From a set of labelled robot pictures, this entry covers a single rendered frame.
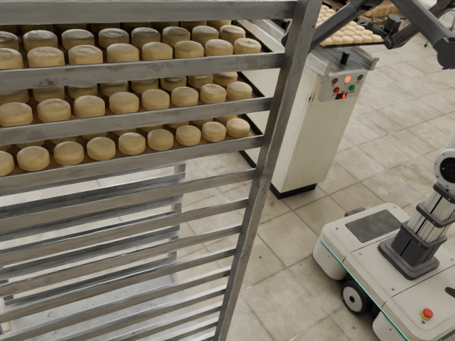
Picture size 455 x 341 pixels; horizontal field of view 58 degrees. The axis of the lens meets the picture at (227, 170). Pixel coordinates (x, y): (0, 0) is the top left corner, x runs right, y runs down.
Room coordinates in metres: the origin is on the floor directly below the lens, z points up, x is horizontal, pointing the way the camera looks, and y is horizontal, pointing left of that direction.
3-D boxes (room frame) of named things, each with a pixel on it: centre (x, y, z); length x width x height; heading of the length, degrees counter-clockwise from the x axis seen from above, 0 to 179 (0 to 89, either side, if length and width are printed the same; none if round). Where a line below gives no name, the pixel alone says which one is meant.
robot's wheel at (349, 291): (1.16, -0.69, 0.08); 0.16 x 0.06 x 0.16; 36
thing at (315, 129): (2.15, -0.26, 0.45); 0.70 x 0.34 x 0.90; 35
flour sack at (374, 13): (5.71, -1.48, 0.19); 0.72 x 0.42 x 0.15; 135
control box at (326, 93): (1.85, -0.47, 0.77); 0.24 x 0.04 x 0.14; 125
